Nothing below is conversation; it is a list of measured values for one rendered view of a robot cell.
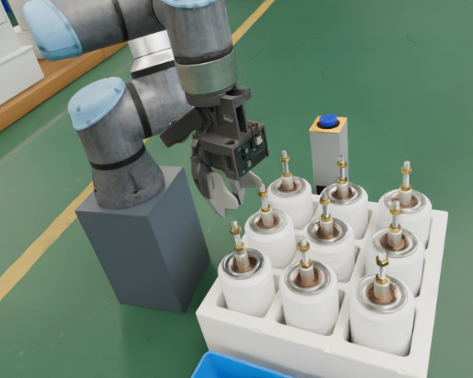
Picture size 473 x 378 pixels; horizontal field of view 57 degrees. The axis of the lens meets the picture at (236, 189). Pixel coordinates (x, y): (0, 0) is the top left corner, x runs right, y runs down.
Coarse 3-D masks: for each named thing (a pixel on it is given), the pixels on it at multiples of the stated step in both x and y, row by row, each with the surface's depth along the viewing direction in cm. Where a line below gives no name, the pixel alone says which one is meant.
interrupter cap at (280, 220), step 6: (276, 210) 87; (252, 216) 87; (258, 216) 87; (276, 216) 86; (282, 216) 86; (252, 222) 86; (258, 222) 86; (276, 222) 85; (282, 222) 84; (252, 228) 84; (258, 228) 84; (264, 228) 84; (270, 228) 83; (276, 228) 83; (282, 228) 83; (264, 234) 82
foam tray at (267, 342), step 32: (224, 320) 77; (256, 320) 75; (416, 320) 70; (224, 352) 83; (256, 352) 78; (288, 352) 74; (320, 352) 70; (352, 352) 67; (384, 352) 66; (416, 352) 66
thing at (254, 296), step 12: (264, 264) 76; (264, 276) 75; (228, 288) 76; (240, 288) 74; (252, 288) 74; (264, 288) 76; (228, 300) 78; (240, 300) 76; (252, 300) 76; (264, 300) 77; (240, 312) 78; (252, 312) 78; (264, 312) 79
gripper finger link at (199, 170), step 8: (192, 160) 61; (192, 168) 61; (200, 168) 61; (208, 168) 62; (192, 176) 62; (200, 176) 61; (200, 184) 62; (208, 184) 63; (200, 192) 64; (208, 192) 63
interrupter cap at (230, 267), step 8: (248, 248) 80; (232, 256) 79; (256, 256) 78; (224, 264) 77; (232, 264) 77; (256, 264) 76; (224, 272) 76; (232, 272) 75; (240, 272) 75; (248, 272) 75; (256, 272) 74
